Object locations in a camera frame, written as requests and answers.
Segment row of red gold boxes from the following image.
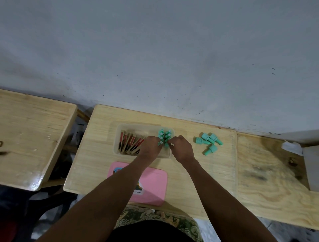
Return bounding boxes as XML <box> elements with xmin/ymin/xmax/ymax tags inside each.
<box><xmin>118</xmin><ymin>130</ymin><xmax>147</xmax><ymax>155</ymax></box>

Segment green patterned garment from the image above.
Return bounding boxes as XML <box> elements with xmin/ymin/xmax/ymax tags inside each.
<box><xmin>113</xmin><ymin>205</ymin><xmax>203</xmax><ymax>242</ymax></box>

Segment cluster of teal bottles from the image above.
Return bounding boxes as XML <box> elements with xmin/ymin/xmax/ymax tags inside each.
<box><xmin>158</xmin><ymin>128</ymin><xmax>173</xmax><ymax>149</ymax></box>

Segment white crumpled tissue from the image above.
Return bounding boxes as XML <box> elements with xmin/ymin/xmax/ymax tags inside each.
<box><xmin>281</xmin><ymin>141</ymin><xmax>304</xmax><ymax>156</ymax></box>

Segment white box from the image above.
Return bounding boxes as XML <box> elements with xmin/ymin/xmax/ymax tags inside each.
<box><xmin>302</xmin><ymin>145</ymin><xmax>319</xmax><ymax>192</ymax></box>

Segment black metal desk frame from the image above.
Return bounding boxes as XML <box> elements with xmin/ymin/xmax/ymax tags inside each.
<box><xmin>24</xmin><ymin>178</ymin><xmax>76</xmax><ymax>233</ymax></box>

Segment black shorts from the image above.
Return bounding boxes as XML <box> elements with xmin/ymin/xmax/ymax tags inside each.
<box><xmin>115</xmin><ymin>219</ymin><xmax>190</xmax><ymax>242</ymax></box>

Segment clear plastic container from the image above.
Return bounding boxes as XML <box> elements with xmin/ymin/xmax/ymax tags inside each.
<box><xmin>113</xmin><ymin>123</ymin><xmax>175</xmax><ymax>159</ymax></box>

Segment person's left forearm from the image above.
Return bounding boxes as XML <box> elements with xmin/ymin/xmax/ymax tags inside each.
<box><xmin>35</xmin><ymin>155</ymin><xmax>157</xmax><ymax>242</ymax></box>

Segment person's right forearm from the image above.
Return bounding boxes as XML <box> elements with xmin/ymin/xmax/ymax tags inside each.
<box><xmin>176</xmin><ymin>158</ymin><xmax>276</xmax><ymax>242</ymax></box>

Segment person's right hand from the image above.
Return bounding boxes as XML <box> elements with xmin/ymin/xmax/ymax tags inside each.
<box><xmin>168</xmin><ymin>135</ymin><xmax>195</xmax><ymax>165</ymax></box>

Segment pink plastic lid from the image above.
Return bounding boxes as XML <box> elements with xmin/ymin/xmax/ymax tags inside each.
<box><xmin>107</xmin><ymin>161</ymin><xmax>168</xmax><ymax>206</ymax></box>

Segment person's left hand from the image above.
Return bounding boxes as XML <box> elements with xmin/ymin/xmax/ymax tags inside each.
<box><xmin>138</xmin><ymin>136</ymin><xmax>163</xmax><ymax>163</ymax></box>

